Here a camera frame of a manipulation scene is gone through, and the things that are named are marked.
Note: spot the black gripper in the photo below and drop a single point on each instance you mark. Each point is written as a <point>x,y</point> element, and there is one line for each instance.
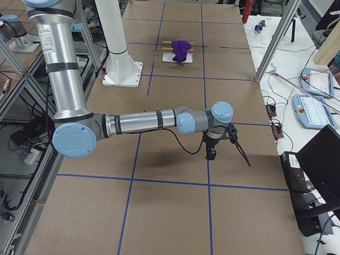
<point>230,133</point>

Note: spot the purple towel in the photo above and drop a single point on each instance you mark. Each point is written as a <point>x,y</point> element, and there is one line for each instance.
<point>180,49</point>

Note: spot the white rack base tray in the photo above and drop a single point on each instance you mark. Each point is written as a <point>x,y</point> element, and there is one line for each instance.
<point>168,57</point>

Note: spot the orange connector block near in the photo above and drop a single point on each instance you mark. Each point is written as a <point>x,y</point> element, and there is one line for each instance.
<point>277,130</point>

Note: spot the orange connector block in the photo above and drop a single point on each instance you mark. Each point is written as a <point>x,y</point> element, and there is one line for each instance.
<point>277,130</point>
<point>271,110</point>

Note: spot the orange connector block far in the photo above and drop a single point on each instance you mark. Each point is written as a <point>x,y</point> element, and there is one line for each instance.
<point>271,110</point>

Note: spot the black computer box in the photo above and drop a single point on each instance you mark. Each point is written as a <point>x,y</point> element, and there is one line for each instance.
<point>294,175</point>

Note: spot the brown paper table cover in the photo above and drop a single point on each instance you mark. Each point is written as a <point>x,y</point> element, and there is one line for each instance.
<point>154,193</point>

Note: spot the teach pendant near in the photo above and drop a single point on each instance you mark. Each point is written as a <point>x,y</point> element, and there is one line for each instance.
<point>311,113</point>

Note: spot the teach pendant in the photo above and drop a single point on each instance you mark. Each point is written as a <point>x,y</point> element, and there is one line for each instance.
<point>319,83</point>
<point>311,113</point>

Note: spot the black monitor with stand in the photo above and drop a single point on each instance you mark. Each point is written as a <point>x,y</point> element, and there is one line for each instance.
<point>319,159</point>

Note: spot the teach pendant far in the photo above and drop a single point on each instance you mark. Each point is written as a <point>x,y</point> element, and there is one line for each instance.
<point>319,83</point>

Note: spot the dark blue tool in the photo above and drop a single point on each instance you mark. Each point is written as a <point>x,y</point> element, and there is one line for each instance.
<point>259,27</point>

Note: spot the red fire extinguisher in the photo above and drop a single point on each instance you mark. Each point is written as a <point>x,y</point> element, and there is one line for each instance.
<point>247,11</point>

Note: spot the white camera mast with base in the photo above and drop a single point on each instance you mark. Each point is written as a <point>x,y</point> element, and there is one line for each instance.
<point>121,69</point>

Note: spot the aluminium frame post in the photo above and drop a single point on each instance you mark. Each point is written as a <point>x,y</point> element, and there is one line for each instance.
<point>276,38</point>

